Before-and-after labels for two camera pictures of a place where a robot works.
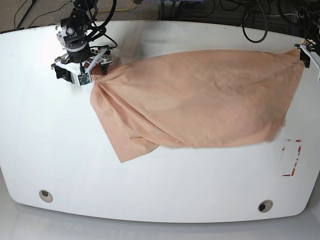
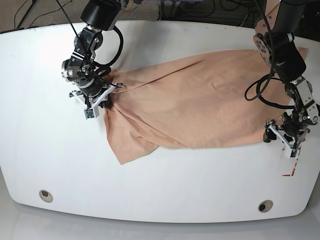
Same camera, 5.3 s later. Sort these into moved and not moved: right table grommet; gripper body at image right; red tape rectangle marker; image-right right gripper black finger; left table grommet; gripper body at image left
Moved: gripper body at image left; gripper body at image right; image-right right gripper black finger
Not moved: left table grommet; right table grommet; red tape rectangle marker
